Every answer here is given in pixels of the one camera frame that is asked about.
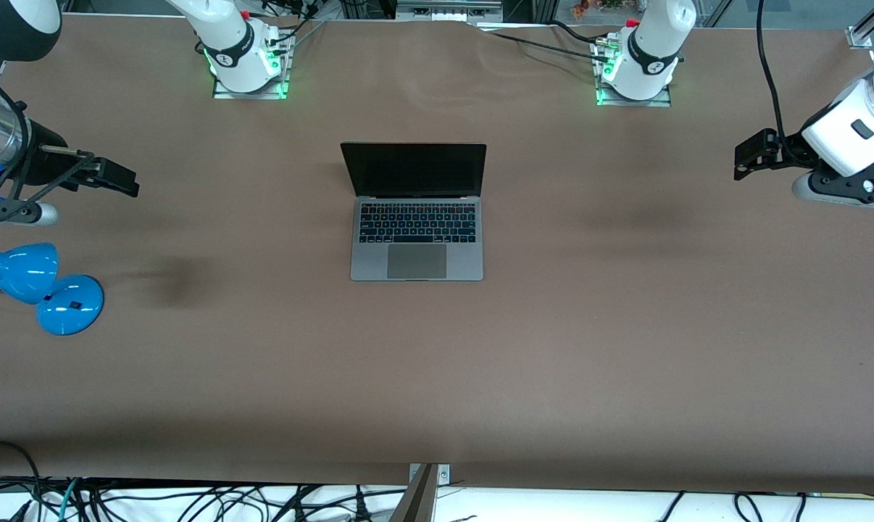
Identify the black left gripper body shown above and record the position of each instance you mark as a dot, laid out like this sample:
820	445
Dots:
788	148

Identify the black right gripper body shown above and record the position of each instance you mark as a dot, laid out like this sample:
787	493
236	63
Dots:
44	159

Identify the grey laptop with black keyboard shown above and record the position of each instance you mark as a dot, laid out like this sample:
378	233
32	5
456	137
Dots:
415	262

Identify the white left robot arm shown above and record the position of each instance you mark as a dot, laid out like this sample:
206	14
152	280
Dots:
651	43

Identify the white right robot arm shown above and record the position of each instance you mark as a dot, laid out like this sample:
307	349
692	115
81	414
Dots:
227	36

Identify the blue desk lamp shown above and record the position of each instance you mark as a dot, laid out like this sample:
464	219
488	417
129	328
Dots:
67	308

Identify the aluminium corner profile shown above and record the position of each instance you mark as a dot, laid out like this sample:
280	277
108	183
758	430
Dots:
863	32

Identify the orange background object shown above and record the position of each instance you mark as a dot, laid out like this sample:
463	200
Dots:
596	7

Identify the brown table cover sheet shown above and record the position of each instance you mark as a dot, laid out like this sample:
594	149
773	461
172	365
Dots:
553	362

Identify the grey metal box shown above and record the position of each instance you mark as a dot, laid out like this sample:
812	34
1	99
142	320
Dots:
448	11

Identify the dark angled beam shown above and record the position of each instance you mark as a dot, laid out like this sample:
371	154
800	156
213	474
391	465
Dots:
415	507

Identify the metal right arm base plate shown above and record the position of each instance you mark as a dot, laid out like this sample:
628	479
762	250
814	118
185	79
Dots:
252	95

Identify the metal table edge bracket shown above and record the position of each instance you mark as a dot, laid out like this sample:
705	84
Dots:
444	475

